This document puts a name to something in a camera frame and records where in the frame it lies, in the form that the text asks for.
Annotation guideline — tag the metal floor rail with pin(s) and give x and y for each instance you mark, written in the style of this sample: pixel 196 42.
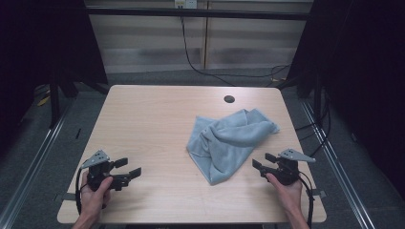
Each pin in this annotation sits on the metal floor rail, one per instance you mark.
pixel 337 165
pixel 28 171

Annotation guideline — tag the small black floor object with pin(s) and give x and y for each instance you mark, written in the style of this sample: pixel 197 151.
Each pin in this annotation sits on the small black floor object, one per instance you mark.
pixel 78 133

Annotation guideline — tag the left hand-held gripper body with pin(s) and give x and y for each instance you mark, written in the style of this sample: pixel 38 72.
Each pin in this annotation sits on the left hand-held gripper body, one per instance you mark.
pixel 95 176

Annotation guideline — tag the black horizontal bar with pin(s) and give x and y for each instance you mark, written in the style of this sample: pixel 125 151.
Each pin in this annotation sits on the black horizontal bar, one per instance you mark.
pixel 197 13

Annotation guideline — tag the person's right hand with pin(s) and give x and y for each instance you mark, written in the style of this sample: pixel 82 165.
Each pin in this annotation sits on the person's right hand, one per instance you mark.
pixel 291 195

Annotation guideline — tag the grey table edge bracket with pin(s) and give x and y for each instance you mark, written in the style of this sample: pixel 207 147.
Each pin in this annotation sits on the grey table edge bracket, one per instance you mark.
pixel 318 193

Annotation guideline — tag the white wall outlet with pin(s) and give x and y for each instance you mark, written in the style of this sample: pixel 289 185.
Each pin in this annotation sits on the white wall outlet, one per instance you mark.
pixel 185 3

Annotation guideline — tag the dark curtain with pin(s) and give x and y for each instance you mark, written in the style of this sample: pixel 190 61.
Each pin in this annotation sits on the dark curtain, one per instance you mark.
pixel 359 79
pixel 41 47

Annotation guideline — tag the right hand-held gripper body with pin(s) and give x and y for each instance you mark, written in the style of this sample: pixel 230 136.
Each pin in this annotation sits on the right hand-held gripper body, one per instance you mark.
pixel 286 173

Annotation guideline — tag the yellow floor object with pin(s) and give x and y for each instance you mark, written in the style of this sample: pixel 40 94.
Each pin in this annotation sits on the yellow floor object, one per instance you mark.
pixel 43 101

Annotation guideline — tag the light blue towel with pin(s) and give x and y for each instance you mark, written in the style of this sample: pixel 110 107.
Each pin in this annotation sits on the light blue towel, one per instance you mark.
pixel 223 143

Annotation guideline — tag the person's left hand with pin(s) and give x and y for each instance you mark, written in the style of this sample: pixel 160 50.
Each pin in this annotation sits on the person's left hand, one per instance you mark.
pixel 94 200

